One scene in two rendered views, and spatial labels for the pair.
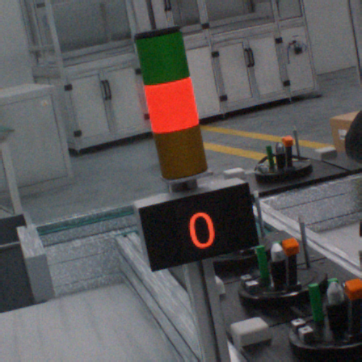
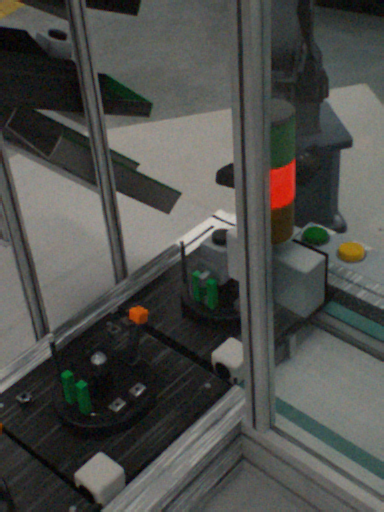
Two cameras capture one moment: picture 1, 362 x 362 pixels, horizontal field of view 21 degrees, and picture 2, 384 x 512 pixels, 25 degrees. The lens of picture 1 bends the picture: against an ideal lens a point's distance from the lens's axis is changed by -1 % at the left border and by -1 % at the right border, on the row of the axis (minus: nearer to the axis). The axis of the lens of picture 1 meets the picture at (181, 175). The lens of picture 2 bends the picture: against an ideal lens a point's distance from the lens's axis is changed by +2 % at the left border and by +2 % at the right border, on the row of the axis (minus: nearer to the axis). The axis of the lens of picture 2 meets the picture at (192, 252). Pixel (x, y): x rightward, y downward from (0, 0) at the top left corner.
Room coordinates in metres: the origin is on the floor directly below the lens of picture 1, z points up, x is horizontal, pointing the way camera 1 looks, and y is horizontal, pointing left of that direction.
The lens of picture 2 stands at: (1.56, 0.59, 1.87)
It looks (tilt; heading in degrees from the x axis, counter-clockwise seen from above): 39 degrees down; 236
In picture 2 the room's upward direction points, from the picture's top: 5 degrees counter-clockwise
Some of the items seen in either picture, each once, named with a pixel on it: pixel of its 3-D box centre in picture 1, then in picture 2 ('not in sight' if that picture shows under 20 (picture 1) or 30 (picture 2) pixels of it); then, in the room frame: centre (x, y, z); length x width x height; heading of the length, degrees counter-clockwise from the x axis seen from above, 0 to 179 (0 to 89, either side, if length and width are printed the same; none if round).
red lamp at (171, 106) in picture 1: (171, 104); not in sight; (1.04, 0.00, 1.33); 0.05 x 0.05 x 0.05
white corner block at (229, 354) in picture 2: not in sight; (233, 361); (1.04, -0.10, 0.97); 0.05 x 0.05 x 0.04; 11
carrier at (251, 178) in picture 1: (280, 157); not in sight; (2.33, -0.24, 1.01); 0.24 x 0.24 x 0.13; 11
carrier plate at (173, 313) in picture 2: not in sight; (225, 301); (0.96, -0.21, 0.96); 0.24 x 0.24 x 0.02; 11
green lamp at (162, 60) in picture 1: (162, 58); not in sight; (1.04, 0.00, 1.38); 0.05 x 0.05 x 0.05
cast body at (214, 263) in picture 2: not in sight; (218, 255); (0.97, -0.21, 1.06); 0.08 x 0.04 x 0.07; 11
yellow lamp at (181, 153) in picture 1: (180, 150); not in sight; (1.04, 0.00, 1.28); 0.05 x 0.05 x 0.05
